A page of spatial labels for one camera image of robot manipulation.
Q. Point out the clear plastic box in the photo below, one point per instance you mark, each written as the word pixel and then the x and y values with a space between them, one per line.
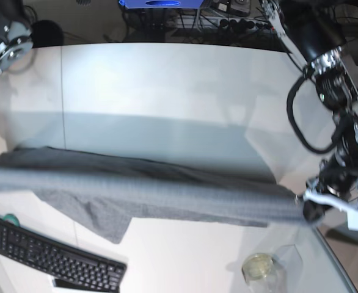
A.
pixel 324 259

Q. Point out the black computer keyboard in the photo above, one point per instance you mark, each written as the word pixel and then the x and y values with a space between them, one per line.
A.
pixel 78 267

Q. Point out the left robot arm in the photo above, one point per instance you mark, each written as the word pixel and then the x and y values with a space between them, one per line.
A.
pixel 308 30

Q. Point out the blue box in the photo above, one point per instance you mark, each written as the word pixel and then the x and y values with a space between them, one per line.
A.
pixel 149 4

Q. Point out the power strip with red light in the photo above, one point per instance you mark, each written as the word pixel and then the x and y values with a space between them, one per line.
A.
pixel 241 25

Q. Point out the grey t-shirt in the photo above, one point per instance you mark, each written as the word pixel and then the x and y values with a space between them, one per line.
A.
pixel 104 193

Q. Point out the clear glass jar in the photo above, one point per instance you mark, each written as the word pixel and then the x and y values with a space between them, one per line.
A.
pixel 262 273

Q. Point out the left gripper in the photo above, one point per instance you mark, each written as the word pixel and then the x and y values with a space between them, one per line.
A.
pixel 335 187

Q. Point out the green tape roll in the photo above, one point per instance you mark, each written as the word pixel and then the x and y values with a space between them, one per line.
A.
pixel 11 218

